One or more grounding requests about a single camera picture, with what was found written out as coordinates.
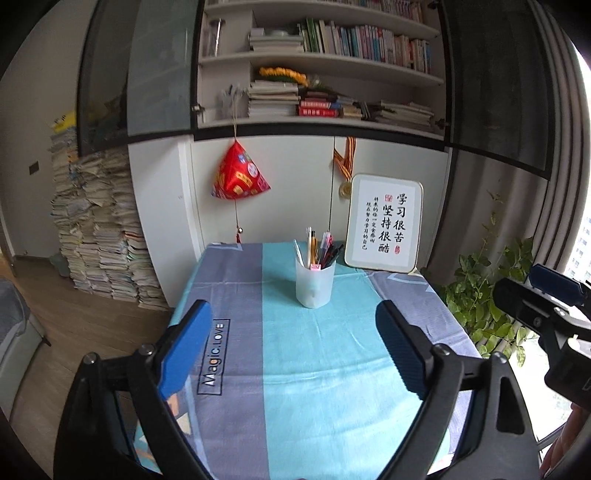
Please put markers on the stack of white books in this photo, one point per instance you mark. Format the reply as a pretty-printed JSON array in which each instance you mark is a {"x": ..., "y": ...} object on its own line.
[{"x": 272, "y": 99}]

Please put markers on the blue grey tablecloth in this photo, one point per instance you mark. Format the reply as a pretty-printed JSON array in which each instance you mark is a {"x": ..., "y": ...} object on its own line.
[{"x": 300, "y": 360}]

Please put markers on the colourful row of upright books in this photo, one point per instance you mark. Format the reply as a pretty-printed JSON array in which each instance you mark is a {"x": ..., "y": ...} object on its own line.
[{"x": 364, "y": 44}]

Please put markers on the person's right hand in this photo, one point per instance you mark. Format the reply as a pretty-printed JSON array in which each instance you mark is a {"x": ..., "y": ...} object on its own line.
[{"x": 572, "y": 443}]

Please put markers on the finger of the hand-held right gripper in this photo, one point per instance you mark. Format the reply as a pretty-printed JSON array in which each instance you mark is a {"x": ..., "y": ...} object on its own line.
[
  {"x": 517, "y": 297},
  {"x": 554, "y": 279}
]

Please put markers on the bunch of assorted pens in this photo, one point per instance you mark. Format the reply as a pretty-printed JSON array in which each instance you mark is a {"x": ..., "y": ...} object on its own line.
[{"x": 318, "y": 249}]

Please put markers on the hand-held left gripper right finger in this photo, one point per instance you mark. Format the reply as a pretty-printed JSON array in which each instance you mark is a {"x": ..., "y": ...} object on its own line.
[{"x": 401, "y": 350}]

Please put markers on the white bookshelf cabinet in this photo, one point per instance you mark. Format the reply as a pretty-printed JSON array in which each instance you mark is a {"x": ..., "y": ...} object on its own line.
[{"x": 295, "y": 194}]

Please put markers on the small stack of mixed books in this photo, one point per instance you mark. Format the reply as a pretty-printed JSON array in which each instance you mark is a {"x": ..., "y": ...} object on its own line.
[{"x": 353, "y": 110}]

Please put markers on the yellow artificial flowers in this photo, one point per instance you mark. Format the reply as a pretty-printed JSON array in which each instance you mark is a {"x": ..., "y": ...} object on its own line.
[{"x": 281, "y": 76}]

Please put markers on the green potted plant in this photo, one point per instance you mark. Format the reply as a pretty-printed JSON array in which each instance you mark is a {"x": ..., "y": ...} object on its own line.
[{"x": 489, "y": 295}]

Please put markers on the stack of old books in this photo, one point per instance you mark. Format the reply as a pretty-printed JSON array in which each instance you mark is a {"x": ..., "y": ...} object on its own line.
[{"x": 106, "y": 240}]

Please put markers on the grey sofa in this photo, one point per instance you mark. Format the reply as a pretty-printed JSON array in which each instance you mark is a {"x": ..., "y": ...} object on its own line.
[{"x": 16, "y": 337}]

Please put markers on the dark wall switch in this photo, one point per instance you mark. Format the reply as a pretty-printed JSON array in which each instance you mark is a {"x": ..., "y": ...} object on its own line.
[{"x": 33, "y": 168}]

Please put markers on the red pyramid hanging ornament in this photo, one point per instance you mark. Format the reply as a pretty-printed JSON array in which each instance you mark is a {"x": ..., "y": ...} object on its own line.
[{"x": 240, "y": 175}]

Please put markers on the dark glass cabinet door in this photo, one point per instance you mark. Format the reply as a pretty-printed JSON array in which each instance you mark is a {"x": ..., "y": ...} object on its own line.
[
  {"x": 138, "y": 74},
  {"x": 498, "y": 83}
]

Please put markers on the translucent white cup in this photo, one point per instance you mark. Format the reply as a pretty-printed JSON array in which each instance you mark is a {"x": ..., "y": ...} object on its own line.
[{"x": 314, "y": 286}]

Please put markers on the grey curtain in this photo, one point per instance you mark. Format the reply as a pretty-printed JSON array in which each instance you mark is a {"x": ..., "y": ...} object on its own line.
[{"x": 531, "y": 138}]

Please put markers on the yellow toy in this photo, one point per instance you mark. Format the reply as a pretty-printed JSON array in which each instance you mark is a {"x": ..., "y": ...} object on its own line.
[{"x": 64, "y": 122}]

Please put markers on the stack of red books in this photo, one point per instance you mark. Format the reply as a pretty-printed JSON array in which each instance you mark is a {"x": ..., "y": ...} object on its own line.
[{"x": 316, "y": 106}]

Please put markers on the tall glass vase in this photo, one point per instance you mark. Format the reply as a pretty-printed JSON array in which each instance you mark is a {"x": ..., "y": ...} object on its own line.
[{"x": 215, "y": 37}]

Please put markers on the clear glass ornament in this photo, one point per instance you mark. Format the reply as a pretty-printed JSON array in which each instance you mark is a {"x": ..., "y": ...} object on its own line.
[{"x": 231, "y": 104}]

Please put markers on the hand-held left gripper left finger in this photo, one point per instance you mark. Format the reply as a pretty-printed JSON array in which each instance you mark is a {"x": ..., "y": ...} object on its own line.
[{"x": 184, "y": 350}]

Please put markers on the gold medal with striped ribbon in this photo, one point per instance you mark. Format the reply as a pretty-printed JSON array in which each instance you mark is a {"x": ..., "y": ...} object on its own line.
[{"x": 344, "y": 161}]

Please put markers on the long row of upright books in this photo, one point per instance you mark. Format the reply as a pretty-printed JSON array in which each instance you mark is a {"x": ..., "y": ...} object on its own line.
[{"x": 397, "y": 8}]

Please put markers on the stack of grey magazines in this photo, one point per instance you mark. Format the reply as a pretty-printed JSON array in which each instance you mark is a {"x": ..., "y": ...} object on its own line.
[{"x": 277, "y": 41}]

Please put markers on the framed calligraphy sign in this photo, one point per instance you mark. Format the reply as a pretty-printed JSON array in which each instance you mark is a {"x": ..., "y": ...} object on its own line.
[{"x": 383, "y": 221}]

